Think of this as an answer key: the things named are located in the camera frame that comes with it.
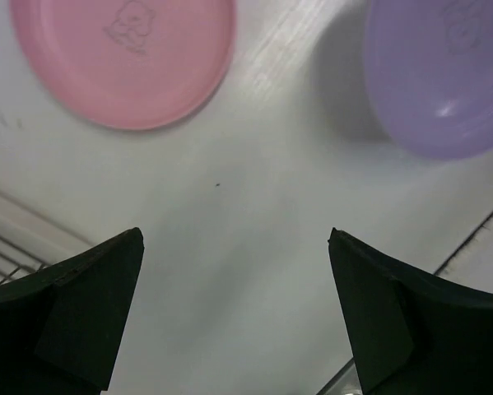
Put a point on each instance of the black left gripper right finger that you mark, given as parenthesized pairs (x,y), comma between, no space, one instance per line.
(411,332)

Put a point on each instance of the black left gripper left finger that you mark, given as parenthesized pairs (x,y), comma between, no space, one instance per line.
(61,328)

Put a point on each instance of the purple plastic plate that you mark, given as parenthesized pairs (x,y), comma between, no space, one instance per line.
(428,69)

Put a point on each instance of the pink plastic plate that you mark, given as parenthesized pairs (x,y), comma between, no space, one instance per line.
(132,65)

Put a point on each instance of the wire dish rack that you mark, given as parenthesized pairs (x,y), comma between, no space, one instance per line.
(14,266)

